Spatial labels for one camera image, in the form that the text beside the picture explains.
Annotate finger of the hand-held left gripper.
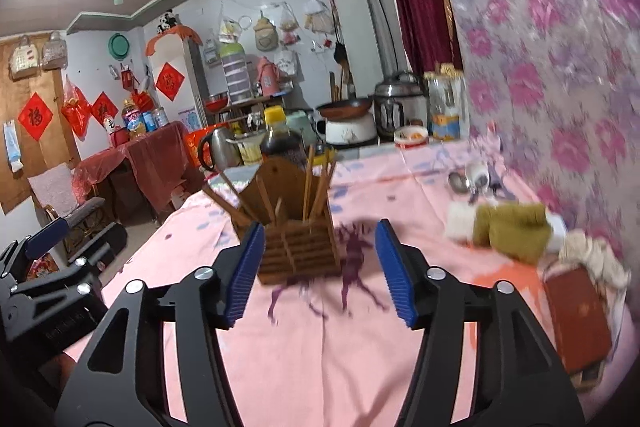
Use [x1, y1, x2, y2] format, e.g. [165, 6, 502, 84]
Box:
[0, 217, 70, 280]
[10, 224, 129, 308]

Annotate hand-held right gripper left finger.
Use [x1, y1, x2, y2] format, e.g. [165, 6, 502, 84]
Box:
[54, 222, 266, 427]

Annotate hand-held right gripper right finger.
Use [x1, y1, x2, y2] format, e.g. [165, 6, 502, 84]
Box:
[375, 218, 586, 427]

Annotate wooden chopstick holder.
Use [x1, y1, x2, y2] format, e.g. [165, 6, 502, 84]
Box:
[231, 157, 343, 285]

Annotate single wooden chopstick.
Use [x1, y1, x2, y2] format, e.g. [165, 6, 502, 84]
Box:
[204, 187, 253, 228]
[219, 169, 261, 223]

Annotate pile of wooden chopsticks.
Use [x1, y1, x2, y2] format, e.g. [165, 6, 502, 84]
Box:
[272, 146, 337, 224]

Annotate black hanging utensils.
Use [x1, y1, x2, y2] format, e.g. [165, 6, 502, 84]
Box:
[327, 0, 359, 102]

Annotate wooden armchair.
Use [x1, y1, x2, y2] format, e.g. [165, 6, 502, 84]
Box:
[27, 163, 106, 253]

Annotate red printed carton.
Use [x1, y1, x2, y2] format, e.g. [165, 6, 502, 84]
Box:
[27, 257, 61, 281]

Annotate grey chair cushion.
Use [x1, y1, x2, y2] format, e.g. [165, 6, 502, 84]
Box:
[27, 163, 76, 215]

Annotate brown wooden board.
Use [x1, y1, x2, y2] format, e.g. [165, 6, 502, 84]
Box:
[0, 42, 81, 215]

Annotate red covered side table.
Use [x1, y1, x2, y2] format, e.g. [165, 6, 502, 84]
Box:
[72, 122, 188, 225]

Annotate blue and white paper packet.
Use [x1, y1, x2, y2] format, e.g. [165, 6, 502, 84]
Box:
[2, 119, 25, 172]

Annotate pink deer print tablecloth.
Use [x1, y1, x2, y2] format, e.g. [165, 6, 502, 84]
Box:
[60, 139, 626, 427]

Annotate red diamond paper decoration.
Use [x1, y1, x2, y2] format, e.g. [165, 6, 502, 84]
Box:
[17, 92, 55, 142]
[91, 92, 120, 128]
[155, 62, 186, 102]

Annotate olive and white plush toy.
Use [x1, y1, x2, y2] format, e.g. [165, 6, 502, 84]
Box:
[446, 201, 554, 265]

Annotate cream pot with lid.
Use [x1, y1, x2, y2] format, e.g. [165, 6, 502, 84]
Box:
[235, 132, 266, 166]

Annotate yellow cooking oil jug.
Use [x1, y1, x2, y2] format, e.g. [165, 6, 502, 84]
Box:
[122, 99, 148, 140]

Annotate red plastic bag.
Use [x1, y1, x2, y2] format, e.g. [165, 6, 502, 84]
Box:
[61, 77, 93, 138]

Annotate steel electric kettle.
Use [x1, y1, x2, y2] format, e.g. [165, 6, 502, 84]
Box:
[197, 127, 241, 172]

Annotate white cup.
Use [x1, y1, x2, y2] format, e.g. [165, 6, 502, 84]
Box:
[465, 162, 491, 188]

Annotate red and white bowl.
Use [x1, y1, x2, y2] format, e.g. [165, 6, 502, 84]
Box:
[394, 126, 430, 149]

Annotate orange red gift box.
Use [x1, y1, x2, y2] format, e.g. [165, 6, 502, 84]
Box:
[184, 124, 221, 168]

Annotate dark sauce bottle yellow cap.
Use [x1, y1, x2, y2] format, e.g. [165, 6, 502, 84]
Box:
[260, 106, 306, 168]

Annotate white electric cooker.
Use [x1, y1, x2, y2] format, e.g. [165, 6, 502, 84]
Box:
[324, 113, 377, 148]

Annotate silver black pressure cooker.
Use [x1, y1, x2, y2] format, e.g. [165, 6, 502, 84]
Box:
[374, 72, 430, 142]

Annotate clear cooking oil bottle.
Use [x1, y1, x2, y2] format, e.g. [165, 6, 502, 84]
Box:
[424, 64, 469, 142]

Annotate white refrigerator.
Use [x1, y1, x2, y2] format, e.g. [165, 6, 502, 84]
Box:
[147, 34, 211, 132]

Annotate brown frying pan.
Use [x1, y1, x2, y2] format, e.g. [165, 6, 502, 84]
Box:
[316, 96, 375, 120]

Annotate white woven handbag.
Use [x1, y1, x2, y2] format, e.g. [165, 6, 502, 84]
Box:
[10, 36, 41, 80]

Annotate silver grey handbag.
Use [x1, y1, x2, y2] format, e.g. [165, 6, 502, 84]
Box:
[41, 32, 68, 70]

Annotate red-brown leather case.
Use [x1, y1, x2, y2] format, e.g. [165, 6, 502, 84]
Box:
[542, 267, 614, 375]

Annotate green round basin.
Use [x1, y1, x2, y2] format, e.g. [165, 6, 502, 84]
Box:
[108, 33, 132, 60]

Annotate pink thermos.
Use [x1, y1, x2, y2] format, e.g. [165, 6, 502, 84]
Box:
[256, 57, 279, 98]

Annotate white fluffy cloth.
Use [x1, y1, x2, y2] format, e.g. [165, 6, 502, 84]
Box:
[557, 229, 631, 293]

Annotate stacked food container tower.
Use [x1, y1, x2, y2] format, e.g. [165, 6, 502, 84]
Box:
[220, 42, 253, 105]

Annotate white printed bag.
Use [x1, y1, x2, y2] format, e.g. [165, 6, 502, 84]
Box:
[275, 49, 299, 80]

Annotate orange cloth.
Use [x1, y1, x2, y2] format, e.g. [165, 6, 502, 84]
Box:
[145, 26, 203, 58]

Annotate beige hanging bag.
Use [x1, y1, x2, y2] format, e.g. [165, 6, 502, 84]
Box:
[253, 17, 278, 53]

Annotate clear hanging plastic bag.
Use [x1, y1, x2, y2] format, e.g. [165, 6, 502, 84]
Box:
[217, 4, 241, 43]

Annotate hanging bag with red contents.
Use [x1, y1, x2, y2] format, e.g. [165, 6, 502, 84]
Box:
[279, 4, 300, 46]

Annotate white hanging bag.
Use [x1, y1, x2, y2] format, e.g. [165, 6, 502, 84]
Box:
[304, 0, 333, 33]

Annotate floral plastic wall sheet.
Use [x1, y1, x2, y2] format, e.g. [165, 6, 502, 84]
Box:
[415, 0, 640, 268]

